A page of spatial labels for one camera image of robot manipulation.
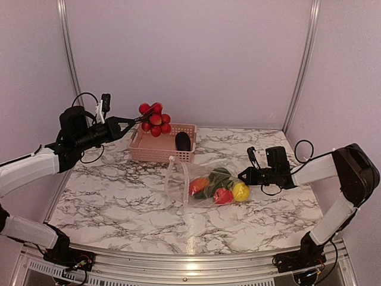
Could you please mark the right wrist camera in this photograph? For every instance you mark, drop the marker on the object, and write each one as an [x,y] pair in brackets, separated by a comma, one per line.
[252,157]

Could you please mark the purple fake eggplant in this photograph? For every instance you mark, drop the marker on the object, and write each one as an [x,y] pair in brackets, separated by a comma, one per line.
[183,142]

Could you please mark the red fake strawberries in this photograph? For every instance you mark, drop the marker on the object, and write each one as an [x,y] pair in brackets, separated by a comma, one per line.
[152,119]

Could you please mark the red fake pepper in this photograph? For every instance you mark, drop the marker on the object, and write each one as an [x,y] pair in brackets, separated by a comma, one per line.
[198,185]

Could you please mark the yellow fake lemon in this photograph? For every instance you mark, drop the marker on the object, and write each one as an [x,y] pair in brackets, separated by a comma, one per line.
[241,192]

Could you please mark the green fake cucumber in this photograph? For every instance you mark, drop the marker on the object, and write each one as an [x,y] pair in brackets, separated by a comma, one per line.
[206,193]

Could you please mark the green fake vegetable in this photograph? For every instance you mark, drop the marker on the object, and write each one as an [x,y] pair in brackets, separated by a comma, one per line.
[221,175]

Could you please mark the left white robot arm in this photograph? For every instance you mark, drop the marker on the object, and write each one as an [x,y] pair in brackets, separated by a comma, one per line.
[22,171]

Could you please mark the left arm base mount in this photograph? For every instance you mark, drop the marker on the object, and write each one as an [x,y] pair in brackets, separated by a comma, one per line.
[62,254]

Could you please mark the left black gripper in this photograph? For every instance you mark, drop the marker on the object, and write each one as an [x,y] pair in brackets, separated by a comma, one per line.
[117,133]

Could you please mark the clear zip top bag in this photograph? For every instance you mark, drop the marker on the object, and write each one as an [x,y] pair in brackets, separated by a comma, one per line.
[210,185]

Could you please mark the right aluminium frame post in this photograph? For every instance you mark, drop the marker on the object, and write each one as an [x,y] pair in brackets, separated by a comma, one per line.
[303,67]

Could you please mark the aluminium frame post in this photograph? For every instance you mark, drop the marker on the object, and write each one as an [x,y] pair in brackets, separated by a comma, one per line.
[303,67]
[68,49]

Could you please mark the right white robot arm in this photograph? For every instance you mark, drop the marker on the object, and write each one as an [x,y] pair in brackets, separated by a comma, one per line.
[348,169]

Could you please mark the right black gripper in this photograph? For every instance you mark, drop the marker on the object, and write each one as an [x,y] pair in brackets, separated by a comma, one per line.
[250,180]

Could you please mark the red fake tomato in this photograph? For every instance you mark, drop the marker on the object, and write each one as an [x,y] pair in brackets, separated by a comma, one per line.
[223,196]

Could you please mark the pink perforated plastic basket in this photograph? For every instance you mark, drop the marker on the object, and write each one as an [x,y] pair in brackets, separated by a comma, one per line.
[144,147]

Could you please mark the front aluminium rail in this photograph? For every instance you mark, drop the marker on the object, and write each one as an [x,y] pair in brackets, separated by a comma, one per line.
[113,267]

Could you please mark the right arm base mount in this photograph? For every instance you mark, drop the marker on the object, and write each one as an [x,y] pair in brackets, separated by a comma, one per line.
[300,256]

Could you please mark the left aluminium frame post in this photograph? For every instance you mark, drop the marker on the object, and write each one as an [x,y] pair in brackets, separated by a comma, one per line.
[68,49]

